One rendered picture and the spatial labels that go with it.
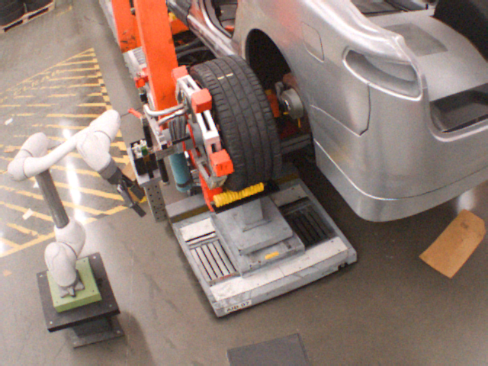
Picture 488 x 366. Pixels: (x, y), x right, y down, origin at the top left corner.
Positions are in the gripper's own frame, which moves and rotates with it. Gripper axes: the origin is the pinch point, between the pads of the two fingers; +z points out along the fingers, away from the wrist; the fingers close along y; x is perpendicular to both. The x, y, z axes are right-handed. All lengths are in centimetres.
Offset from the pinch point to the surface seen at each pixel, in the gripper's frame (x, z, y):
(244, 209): -17, 68, 58
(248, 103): -56, 9, 33
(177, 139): -22.2, 1.9, 32.2
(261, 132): -52, 22, 27
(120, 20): 1, -24, 284
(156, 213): 38, 68, 114
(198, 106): -39, -5, 32
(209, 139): -33.1, 10.3, 28.7
